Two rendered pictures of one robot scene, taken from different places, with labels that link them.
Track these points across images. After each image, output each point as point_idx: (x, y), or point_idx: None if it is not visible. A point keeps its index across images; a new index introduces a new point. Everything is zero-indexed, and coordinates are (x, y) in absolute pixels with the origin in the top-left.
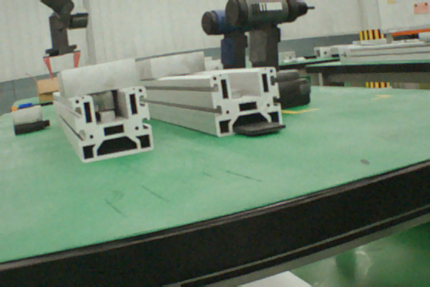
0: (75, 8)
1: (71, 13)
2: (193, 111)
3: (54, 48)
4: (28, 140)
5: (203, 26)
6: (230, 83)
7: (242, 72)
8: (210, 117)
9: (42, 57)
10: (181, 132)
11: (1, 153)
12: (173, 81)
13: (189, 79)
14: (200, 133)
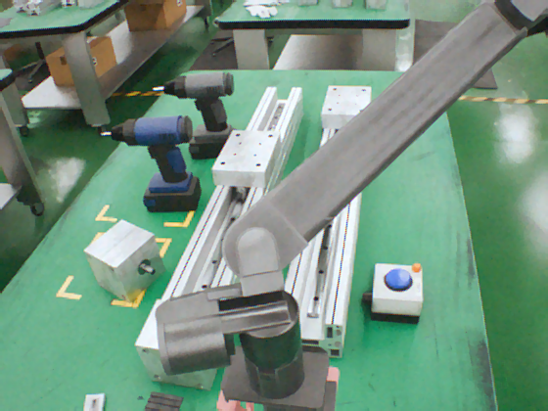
0: (194, 295)
1: (226, 285)
2: (296, 120)
3: (303, 352)
4: (397, 215)
5: (188, 134)
6: (268, 112)
7: (272, 97)
8: (301, 109)
9: (336, 395)
10: (302, 134)
11: (419, 176)
12: (290, 120)
13: (296, 104)
14: (300, 124)
